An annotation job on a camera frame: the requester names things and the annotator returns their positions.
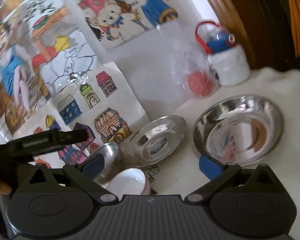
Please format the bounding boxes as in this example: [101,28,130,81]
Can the red ball in plastic bag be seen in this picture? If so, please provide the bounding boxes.
[156,25,218,99]

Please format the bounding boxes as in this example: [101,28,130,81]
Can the houses drawing poster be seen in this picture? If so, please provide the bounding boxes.
[26,62,149,168]

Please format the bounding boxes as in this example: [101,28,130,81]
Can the large steel plate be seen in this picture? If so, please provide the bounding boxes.
[191,94,284,166]

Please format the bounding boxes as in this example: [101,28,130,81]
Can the small steel plate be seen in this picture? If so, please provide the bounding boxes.
[123,115,187,168]

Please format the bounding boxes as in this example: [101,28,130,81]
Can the brown wooden door frame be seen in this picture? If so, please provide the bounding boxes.
[207,0,255,68]

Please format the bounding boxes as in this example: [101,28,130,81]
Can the white bottle blue lid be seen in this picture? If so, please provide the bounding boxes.
[194,20,250,87]

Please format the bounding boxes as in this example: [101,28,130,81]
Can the large colourful cartoon poster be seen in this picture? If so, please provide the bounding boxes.
[0,0,98,135]

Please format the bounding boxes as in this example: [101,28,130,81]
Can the steel bowl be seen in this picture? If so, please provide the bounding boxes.
[88,142,123,184]

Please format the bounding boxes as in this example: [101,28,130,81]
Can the white bowl red rim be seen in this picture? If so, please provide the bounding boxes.
[107,168,151,199]

